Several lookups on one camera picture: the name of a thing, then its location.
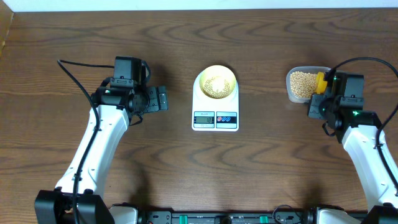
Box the yellow measuring scoop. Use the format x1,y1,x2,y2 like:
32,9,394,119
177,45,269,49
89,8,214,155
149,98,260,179
315,72,328,95

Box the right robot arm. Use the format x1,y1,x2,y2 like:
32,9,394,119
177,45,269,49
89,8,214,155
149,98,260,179
308,72,397,223

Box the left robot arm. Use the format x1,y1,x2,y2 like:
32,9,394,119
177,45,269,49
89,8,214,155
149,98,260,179
34,56,169,223

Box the white digital kitchen scale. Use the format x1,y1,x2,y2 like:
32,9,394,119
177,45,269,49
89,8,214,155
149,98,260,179
192,73,239,132

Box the soybeans in bowl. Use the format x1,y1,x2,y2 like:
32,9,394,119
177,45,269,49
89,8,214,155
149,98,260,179
203,77,233,99

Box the yellow bowl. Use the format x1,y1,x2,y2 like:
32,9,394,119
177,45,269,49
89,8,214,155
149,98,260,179
199,65,237,97

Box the soybeans in container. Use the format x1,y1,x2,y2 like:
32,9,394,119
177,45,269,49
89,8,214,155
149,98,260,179
290,71,317,98

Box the clear plastic container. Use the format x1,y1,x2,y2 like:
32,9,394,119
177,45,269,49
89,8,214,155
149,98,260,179
286,66,330,103

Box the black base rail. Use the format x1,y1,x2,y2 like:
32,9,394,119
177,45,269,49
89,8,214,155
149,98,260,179
137,210,306,224

